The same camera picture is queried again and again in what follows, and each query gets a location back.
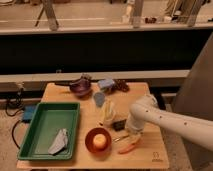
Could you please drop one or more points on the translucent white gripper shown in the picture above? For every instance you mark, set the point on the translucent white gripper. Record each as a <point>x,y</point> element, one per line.
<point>134,138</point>

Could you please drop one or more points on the orange carrot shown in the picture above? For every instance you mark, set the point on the orange carrot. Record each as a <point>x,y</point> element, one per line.
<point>129,148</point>

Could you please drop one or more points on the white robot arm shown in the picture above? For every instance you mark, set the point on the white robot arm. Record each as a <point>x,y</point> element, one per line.
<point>145,109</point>

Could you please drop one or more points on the clear plastic cup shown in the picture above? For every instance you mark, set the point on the clear plastic cup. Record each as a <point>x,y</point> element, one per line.
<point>107,113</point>

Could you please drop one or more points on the black rectangular block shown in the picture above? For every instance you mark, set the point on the black rectangular block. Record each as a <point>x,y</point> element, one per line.
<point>119,125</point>

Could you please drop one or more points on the red bowl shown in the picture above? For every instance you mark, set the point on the red bowl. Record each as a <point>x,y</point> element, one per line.
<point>89,140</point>

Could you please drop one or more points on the grey blue scoop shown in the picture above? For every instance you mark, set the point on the grey blue scoop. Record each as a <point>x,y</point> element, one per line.
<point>99,98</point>

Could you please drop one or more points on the dark brown toy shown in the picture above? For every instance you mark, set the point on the dark brown toy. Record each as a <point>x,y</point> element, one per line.
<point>121,85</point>

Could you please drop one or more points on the grey folded cloth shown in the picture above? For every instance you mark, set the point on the grey folded cloth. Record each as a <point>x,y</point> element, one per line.
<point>60,142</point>

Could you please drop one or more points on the green plastic tray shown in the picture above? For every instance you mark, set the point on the green plastic tray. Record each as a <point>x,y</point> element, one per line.
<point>48,119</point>

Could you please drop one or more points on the blue box on floor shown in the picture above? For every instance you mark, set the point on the blue box on floor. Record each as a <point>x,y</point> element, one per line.
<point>28,113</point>

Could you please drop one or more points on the purple pot with handle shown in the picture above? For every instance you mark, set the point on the purple pot with handle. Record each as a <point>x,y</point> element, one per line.
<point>80,87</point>

